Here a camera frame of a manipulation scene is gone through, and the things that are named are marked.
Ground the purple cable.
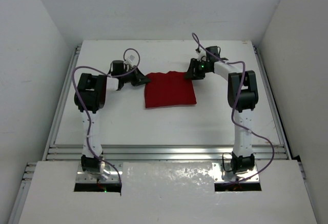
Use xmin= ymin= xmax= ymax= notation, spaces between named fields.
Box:
xmin=71 ymin=48 xmax=141 ymax=184
xmin=191 ymin=32 xmax=275 ymax=184

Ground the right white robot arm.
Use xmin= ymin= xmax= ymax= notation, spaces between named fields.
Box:
xmin=184 ymin=46 xmax=259 ymax=174

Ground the right black base cable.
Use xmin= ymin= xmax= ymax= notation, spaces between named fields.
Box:
xmin=221 ymin=152 xmax=234 ymax=175

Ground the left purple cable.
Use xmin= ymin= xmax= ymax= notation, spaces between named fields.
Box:
xmin=71 ymin=48 xmax=141 ymax=184

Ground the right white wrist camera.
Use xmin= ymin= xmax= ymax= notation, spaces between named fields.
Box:
xmin=196 ymin=49 xmax=206 ymax=58

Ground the red t-shirt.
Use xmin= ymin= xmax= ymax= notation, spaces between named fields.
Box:
xmin=144 ymin=71 xmax=197 ymax=109

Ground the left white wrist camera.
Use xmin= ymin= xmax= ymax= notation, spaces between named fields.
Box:
xmin=125 ymin=55 xmax=135 ymax=67

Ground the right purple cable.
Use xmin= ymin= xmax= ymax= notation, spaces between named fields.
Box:
xmin=191 ymin=32 xmax=275 ymax=184

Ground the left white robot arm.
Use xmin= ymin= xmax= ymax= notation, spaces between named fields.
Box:
xmin=72 ymin=60 xmax=151 ymax=174

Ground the aluminium rail frame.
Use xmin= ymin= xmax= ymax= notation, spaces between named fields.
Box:
xmin=9 ymin=40 xmax=316 ymax=223

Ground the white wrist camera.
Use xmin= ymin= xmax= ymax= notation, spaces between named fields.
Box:
xmin=125 ymin=55 xmax=135 ymax=67
xmin=196 ymin=49 xmax=206 ymax=58

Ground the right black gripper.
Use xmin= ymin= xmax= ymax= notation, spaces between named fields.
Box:
xmin=186 ymin=59 xmax=213 ymax=81

